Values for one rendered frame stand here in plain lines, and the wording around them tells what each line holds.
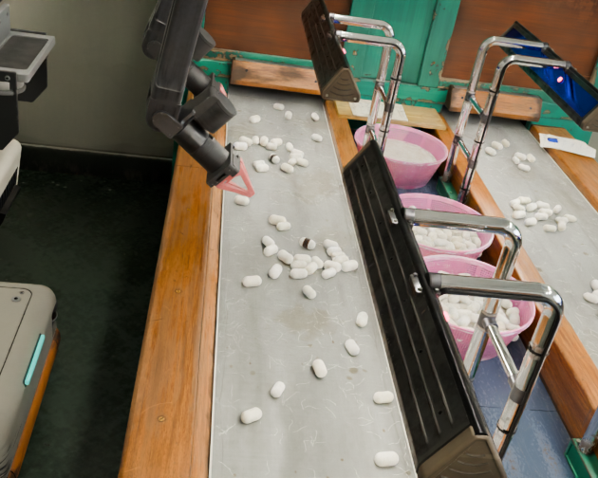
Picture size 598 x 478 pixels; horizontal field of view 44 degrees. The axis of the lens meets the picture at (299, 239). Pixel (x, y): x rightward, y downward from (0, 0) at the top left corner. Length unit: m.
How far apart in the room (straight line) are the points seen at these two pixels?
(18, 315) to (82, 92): 1.38
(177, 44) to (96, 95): 1.92
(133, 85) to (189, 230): 1.73
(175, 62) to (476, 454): 0.90
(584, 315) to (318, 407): 0.66
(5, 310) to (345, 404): 1.16
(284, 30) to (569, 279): 1.12
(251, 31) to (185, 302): 1.16
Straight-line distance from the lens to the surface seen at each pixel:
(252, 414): 1.13
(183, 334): 1.24
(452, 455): 0.68
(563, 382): 1.43
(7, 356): 1.97
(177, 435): 1.08
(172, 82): 1.36
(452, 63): 2.40
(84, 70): 3.21
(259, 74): 2.26
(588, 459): 1.32
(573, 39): 2.50
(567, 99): 1.78
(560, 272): 1.74
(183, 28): 1.32
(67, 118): 3.29
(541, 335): 0.91
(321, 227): 1.65
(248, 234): 1.58
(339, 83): 1.50
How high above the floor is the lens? 1.55
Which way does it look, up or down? 30 degrees down
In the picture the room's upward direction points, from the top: 10 degrees clockwise
